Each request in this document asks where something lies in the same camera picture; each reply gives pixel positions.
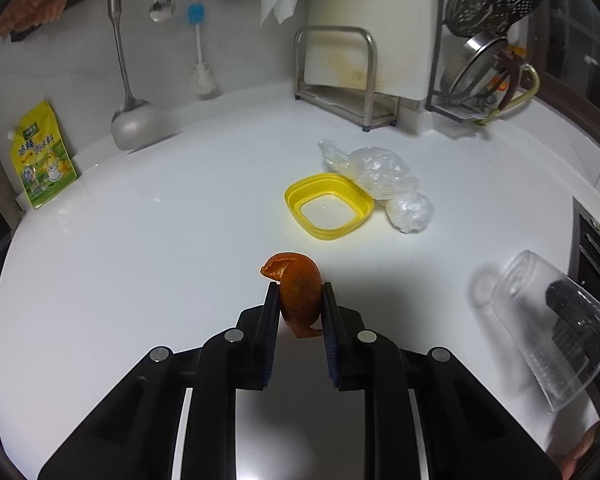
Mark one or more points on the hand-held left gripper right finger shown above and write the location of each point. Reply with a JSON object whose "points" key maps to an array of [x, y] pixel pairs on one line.
{"points": [[330, 345]]}

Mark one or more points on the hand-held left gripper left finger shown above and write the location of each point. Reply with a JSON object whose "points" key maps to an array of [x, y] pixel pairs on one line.
{"points": [[272, 340]]}

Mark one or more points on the clear plastic bag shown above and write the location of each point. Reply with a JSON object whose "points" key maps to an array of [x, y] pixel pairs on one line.
{"points": [[380, 170]]}

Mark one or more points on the yellow seasoning pouch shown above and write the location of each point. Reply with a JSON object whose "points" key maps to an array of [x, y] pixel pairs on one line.
{"points": [[42, 160]]}

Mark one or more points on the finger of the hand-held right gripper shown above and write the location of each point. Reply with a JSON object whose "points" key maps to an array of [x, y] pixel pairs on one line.
{"points": [[575, 315]]}

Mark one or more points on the black kitchen sink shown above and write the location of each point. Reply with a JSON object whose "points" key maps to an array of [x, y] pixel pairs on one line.
{"points": [[587, 240]]}

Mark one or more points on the white cutting board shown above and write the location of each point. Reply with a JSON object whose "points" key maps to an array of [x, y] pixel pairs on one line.
{"points": [[395, 20]]}

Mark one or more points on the yellow plastic lid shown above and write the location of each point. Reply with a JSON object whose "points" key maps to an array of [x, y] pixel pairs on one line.
{"points": [[300, 195]]}

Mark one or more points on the person's right hand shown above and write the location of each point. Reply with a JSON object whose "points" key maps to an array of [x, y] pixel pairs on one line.
{"points": [[580, 452]]}

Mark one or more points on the clear plastic cup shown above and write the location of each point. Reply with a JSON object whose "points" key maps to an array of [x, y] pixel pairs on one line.
{"points": [[520, 300]]}

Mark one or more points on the metal cutting board rack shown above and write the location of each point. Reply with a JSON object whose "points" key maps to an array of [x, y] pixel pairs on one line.
{"points": [[370, 75]]}

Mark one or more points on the blue and white brush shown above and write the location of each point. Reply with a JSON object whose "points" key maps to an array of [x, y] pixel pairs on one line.
{"points": [[200, 75]]}

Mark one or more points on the orange peel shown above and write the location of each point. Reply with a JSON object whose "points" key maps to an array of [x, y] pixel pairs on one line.
{"points": [[297, 290]]}

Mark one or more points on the metal dish rack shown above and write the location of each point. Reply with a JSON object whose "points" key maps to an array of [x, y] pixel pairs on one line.
{"points": [[437, 60]]}

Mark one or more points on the metal ladle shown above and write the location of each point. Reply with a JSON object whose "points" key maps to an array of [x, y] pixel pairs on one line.
{"points": [[135, 125]]}

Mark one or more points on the dark window frame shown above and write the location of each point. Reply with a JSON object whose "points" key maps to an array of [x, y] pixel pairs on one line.
{"points": [[580, 60]]}

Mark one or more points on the metal pot lid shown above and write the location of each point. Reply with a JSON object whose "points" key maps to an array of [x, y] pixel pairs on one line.
{"points": [[472, 62]]}

